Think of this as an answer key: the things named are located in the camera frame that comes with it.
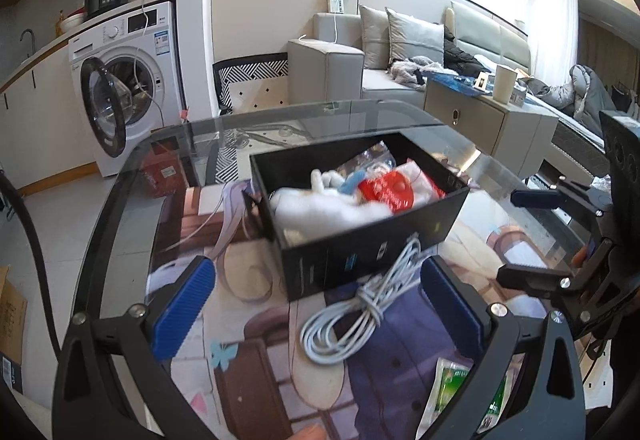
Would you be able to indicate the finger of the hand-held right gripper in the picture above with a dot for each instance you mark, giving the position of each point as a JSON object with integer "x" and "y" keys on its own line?
{"x": 535, "y": 274}
{"x": 537, "y": 198}

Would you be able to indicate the white cylinder cup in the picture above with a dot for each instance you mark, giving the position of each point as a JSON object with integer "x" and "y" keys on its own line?
{"x": 504, "y": 84}

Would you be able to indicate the kitchen base cabinet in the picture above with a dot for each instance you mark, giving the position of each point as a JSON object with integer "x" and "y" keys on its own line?
{"x": 45, "y": 120}

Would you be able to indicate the white curtain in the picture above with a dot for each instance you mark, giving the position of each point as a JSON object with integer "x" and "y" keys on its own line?
{"x": 550, "y": 20}

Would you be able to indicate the white foam roll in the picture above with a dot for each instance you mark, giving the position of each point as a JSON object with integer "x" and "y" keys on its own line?
{"x": 325, "y": 214}

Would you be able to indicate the person's right hand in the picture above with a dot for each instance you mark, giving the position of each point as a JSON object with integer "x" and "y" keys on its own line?
{"x": 584, "y": 256}

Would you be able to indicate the white plush toy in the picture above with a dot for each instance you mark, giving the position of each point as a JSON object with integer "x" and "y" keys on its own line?
{"x": 330, "y": 180}

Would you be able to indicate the bed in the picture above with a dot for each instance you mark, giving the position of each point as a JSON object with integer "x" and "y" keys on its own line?
{"x": 580, "y": 135}

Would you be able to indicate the red round packet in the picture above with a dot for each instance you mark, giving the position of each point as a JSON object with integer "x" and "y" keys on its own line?
{"x": 386, "y": 192}

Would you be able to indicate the grey duvet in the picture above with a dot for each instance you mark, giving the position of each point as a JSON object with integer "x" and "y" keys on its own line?
{"x": 580, "y": 95}

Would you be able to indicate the green and white packet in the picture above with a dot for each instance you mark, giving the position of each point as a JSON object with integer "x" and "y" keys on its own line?
{"x": 450, "y": 395}

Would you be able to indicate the grey cushion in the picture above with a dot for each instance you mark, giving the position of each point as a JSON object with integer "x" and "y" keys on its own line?
{"x": 372, "y": 38}
{"x": 415, "y": 40}

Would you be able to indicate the white bowl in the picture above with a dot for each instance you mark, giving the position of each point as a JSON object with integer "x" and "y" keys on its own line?
{"x": 72, "y": 23}

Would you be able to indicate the beige side cabinet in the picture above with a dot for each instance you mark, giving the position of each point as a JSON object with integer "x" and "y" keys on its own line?
{"x": 490, "y": 130}

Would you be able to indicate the person's left hand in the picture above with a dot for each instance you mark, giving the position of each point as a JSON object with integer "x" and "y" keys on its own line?
{"x": 307, "y": 433}

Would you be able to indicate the white washing machine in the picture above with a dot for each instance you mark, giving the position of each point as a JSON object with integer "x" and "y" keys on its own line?
{"x": 150, "y": 70}

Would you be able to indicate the printed table mat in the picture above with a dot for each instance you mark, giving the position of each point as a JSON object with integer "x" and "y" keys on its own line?
{"x": 260, "y": 370}

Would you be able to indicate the kitchen faucet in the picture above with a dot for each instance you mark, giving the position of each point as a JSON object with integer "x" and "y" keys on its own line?
{"x": 27, "y": 40}

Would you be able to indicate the blue plastic bag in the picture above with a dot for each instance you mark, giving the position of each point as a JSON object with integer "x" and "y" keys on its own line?
{"x": 452, "y": 83}

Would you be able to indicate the grey sofa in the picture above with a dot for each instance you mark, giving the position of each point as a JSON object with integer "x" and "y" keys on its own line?
{"x": 325, "y": 70}

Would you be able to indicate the brown cardboard box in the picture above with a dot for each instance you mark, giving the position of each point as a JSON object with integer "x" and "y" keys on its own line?
{"x": 11, "y": 320}

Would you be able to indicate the small photo frame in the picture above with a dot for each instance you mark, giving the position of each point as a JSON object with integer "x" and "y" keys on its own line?
{"x": 482, "y": 81}

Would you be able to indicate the black cardboard box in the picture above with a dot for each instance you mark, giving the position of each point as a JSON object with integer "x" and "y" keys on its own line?
{"x": 360, "y": 255}

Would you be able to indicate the black jacket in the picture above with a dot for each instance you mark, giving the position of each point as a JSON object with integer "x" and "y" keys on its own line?
{"x": 462, "y": 55}

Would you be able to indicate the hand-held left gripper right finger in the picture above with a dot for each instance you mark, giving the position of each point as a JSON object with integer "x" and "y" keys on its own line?
{"x": 450, "y": 310}

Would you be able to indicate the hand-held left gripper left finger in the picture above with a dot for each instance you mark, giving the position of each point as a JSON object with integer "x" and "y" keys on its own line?
{"x": 184, "y": 307}

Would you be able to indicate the black patterned chair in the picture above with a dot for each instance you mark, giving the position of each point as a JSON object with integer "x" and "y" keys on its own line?
{"x": 250, "y": 75}

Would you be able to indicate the grey furry throw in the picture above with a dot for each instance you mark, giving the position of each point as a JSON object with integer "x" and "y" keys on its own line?
{"x": 410, "y": 69}

